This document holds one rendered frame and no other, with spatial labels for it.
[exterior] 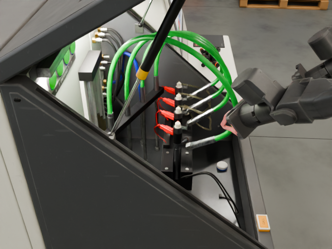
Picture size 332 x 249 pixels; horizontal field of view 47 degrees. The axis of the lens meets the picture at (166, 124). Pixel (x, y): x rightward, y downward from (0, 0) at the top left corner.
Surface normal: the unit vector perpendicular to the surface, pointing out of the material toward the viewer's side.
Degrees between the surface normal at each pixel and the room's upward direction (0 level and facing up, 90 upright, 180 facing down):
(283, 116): 113
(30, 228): 90
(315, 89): 40
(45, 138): 90
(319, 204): 0
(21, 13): 0
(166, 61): 90
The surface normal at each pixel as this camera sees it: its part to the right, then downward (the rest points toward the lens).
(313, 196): 0.00, -0.82
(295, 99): -0.64, -0.67
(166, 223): -0.04, 0.58
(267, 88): 0.34, -0.20
